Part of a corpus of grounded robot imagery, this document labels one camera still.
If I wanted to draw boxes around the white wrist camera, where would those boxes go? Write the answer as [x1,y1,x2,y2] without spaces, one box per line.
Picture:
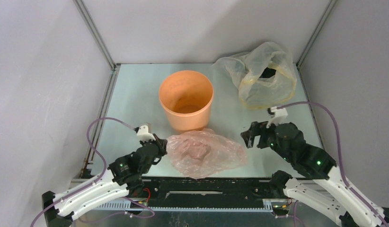
[266,106,288,128]
[134,123,156,142]

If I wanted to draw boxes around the aluminium frame post left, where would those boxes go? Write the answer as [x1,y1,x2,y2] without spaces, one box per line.
[72,0,116,70]

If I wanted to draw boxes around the aluminium frame post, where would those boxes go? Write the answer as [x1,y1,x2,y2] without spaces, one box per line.
[296,0,338,69]
[72,0,116,70]

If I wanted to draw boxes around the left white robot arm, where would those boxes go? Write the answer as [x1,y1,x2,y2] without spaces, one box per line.
[42,139,167,227]

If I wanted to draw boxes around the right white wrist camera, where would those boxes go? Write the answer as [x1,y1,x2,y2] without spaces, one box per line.
[266,106,288,128]

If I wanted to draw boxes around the pink plastic trash bag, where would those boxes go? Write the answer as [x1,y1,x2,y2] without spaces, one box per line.
[167,128,248,179]

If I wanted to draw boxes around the clear yellowish plastic bag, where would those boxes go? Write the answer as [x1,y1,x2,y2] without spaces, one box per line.
[213,42,297,109]

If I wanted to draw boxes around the aluminium frame post right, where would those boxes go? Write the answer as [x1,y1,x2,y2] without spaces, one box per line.
[296,0,338,69]

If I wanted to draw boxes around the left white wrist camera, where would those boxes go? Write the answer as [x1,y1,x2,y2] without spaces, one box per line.
[134,123,156,142]

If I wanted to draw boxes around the black front mounting rail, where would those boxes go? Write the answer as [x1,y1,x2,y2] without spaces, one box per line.
[129,176,288,210]

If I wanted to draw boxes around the orange plastic trash bin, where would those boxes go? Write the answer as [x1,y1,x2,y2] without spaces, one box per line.
[159,70,214,133]

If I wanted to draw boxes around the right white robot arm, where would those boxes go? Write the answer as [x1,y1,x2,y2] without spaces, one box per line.
[240,122,389,227]

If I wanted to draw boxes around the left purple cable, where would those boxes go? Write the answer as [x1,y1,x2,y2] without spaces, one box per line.
[30,117,156,227]

